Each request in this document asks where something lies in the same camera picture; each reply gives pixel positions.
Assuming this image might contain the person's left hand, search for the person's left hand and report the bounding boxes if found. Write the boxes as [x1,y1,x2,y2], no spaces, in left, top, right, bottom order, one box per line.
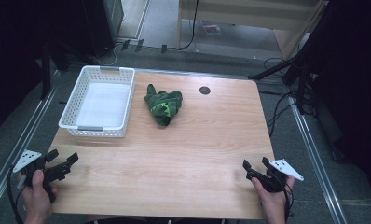
[18,169,59,220]

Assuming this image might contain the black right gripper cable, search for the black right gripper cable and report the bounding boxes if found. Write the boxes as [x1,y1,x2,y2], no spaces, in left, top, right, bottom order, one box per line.
[282,178,295,222]

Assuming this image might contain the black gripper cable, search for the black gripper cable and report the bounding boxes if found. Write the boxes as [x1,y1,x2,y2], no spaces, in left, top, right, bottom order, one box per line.
[6,166,28,224]
[282,178,295,222]

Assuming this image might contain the dark green cloth bundle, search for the dark green cloth bundle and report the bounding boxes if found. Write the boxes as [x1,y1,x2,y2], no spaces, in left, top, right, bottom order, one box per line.
[144,83,184,127]

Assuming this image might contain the black upright stand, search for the black upright stand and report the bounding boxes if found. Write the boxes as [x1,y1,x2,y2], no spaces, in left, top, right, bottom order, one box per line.
[39,40,52,101]

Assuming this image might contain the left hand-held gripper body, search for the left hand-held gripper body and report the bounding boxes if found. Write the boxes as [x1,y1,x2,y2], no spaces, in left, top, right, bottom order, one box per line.
[11,149,67,203]

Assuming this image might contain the white floor cable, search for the white floor cable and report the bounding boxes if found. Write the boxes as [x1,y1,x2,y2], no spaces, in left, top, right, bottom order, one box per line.
[91,43,122,67]

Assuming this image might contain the white plastic basket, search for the white plastic basket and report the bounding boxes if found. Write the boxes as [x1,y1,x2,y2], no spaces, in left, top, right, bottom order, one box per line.
[58,64,136,138]

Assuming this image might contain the red printed paper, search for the red printed paper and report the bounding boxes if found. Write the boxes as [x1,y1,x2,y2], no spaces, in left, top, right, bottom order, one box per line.
[201,21,222,35]

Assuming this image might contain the person's right hand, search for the person's right hand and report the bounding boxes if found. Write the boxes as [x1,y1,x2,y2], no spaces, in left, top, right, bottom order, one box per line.
[251,175,296,218]

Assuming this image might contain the black hanging cable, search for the black hanging cable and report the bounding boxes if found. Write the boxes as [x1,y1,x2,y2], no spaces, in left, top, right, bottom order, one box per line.
[177,0,200,51]

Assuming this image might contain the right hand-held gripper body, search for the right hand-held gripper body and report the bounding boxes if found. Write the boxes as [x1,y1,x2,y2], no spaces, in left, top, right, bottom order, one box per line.
[248,159,305,194]

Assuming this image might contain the metal floor rail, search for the metal floor rail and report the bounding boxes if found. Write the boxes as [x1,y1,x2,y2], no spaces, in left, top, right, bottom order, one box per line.
[0,69,62,216]
[285,94,350,224]

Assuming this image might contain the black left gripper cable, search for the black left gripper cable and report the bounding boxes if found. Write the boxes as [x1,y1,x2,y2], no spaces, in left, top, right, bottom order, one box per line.
[6,166,28,224]

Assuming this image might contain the light wooden bench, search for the light wooden bench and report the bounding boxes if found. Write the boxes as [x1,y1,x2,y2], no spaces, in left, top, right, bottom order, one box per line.
[176,0,329,60]

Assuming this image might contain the black floor cables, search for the black floor cables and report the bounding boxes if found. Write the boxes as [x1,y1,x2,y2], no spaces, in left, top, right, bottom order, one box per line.
[257,57,318,138]

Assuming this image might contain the black cabinet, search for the black cabinet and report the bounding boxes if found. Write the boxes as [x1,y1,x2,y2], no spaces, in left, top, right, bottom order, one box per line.
[80,0,126,59]

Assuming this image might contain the black tripod stand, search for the black tripod stand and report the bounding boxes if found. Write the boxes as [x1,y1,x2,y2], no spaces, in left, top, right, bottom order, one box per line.
[248,0,340,116]

